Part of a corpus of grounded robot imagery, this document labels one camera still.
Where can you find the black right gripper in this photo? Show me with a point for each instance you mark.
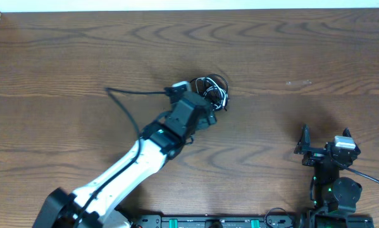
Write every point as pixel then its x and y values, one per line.
pixel 317 151

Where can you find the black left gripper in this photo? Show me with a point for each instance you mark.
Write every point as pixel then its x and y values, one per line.
pixel 206 115

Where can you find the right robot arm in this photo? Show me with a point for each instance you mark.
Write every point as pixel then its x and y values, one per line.
pixel 334 197

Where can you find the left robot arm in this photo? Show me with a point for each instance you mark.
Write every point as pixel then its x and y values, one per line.
pixel 157 143

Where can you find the clear tape scrap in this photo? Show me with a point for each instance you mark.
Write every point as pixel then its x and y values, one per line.
pixel 299 83

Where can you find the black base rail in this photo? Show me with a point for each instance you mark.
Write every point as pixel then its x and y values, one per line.
pixel 273 220

